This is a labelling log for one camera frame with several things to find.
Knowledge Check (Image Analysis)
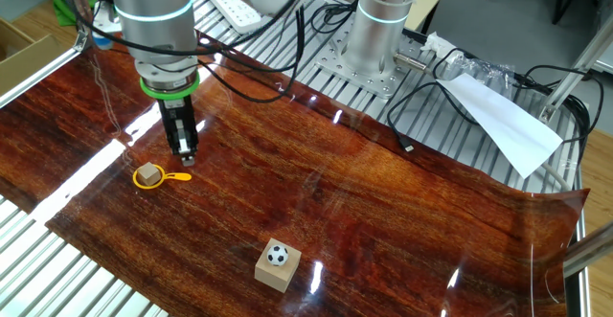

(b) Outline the green flange ring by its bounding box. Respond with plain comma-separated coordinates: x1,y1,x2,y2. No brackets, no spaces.
139,70,201,102

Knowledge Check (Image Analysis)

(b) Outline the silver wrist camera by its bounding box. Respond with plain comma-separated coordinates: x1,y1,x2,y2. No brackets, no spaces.
90,0,124,50

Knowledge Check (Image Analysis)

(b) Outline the white power strip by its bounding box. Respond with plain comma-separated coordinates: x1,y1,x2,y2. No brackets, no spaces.
204,0,263,34

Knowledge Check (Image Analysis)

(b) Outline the silver cylindrical connector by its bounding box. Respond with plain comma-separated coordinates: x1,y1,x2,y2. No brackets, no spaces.
393,52,430,73

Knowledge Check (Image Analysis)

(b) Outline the small wooden cube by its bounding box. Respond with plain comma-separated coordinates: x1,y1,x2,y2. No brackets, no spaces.
136,161,163,188

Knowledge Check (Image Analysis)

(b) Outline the glossy wood-grain mat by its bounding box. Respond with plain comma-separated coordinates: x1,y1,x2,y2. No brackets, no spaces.
0,6,591,317

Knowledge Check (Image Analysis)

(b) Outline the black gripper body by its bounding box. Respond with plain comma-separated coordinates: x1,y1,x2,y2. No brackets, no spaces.
159,95,197,129

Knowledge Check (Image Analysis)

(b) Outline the black USB cable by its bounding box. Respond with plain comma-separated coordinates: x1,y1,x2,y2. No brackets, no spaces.
385,80,483,154

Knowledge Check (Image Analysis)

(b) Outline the cardboard box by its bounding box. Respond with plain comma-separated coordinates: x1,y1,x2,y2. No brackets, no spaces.
0,17,73,98

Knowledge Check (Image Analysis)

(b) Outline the grey cable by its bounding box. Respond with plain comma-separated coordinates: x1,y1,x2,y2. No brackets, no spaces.
540,161,574,192

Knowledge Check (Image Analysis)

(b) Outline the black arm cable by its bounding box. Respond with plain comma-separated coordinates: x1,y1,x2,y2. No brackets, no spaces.
60,0,360,103

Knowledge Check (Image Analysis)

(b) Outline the aluminium frame post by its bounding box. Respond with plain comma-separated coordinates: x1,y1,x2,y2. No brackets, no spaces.
538,17,613,125
59,0,104,53

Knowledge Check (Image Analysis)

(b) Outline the white crumpled wrapper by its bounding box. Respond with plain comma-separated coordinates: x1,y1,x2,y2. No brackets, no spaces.
420,32,457,60

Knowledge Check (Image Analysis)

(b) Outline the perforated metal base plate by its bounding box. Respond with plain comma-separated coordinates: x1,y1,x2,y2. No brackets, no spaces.
313,12,432,101

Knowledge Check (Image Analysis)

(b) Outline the clear plastic bag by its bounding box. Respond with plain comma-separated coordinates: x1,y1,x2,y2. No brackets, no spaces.
448,52,516,99

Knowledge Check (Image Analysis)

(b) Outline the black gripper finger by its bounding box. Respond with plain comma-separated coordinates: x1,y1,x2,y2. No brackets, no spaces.
187,115,200,153
166,119,196,168

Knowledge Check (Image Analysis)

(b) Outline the miniature soccer ball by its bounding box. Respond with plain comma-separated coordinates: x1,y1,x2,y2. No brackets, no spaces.
265,244,290,267

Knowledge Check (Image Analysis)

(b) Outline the black cable bundle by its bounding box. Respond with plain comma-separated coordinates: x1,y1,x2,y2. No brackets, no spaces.
514,64,605,165

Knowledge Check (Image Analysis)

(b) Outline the yellow bubble ring wand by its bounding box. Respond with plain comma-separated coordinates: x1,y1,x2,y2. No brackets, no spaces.
132,163,193,191

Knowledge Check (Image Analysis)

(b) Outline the aluminium frame bar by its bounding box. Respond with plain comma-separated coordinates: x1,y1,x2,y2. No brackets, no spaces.
562,220,613,280

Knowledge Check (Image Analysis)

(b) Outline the white paper sheet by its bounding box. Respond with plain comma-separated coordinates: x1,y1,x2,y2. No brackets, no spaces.
436,72,564,180

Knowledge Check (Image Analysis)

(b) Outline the large wooden block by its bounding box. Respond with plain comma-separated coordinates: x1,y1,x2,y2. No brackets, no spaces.
254,238,303,294

